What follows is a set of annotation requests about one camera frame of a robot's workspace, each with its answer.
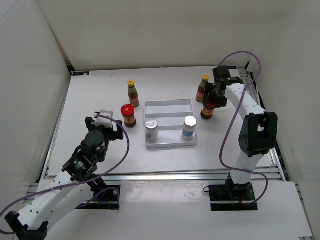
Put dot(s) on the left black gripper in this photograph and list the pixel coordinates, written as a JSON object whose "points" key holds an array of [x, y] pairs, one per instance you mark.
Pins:
{"points": [[115, 134]]}

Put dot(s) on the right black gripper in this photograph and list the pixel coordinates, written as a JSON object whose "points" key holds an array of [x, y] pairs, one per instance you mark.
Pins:
{"points": [[208, 86]]}

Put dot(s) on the yellow-capped sauce bottle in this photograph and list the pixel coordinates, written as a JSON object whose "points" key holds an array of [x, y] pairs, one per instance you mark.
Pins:
{"points": [[133, 94], [201, 88]]}

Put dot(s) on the red-lidded sauce jar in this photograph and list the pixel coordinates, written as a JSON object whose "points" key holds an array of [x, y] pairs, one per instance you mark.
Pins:
{"points": [[208, 111], [128, 113]]}

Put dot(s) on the silver-capped white shaker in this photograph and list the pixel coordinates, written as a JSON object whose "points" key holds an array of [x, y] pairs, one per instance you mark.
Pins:
{"points": [[189, 126], [151, 129]]}

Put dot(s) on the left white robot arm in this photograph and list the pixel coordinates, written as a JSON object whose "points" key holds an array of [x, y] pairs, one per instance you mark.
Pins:
{"points": [[76, 185]]}

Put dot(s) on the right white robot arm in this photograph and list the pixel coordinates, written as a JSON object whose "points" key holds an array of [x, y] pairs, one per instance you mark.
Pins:
{"points": [[233, 86]]}

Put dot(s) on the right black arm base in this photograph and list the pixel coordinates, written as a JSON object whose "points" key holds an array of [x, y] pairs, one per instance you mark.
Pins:
{"points": [[223, 201]]}

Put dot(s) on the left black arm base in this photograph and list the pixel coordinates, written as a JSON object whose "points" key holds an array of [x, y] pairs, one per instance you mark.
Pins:
{"points": [[107, 200]]}

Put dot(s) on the right black corner label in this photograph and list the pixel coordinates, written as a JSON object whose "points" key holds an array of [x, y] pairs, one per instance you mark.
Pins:
{"points": [[232, 67]]}

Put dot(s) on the black corner label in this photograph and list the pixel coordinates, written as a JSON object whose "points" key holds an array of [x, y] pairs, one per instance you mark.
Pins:
{"points": [[232, 67], [81, 73]]}

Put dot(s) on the white divided organizer tray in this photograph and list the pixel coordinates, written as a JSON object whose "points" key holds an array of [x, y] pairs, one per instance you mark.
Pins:
{"points": [[170, 116]]}

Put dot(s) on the left black corner label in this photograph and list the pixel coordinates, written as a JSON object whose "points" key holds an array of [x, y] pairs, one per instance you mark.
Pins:
{"points": [[81, 73]]}

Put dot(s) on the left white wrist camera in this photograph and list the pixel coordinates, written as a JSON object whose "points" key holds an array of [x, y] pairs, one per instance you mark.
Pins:
{"points": [[101, 121]]}

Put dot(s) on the right aluminium rail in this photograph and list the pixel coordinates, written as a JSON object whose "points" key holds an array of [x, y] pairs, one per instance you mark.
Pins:
{"points": [[258, 134]]}

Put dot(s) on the aluminium rail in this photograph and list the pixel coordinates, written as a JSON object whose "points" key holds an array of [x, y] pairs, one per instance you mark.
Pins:
{"points": [[258, 134], [273, 173]]}

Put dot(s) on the front aluminium rail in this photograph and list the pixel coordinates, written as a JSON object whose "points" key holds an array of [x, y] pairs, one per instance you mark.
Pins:
{"points": [[273, 173]]}

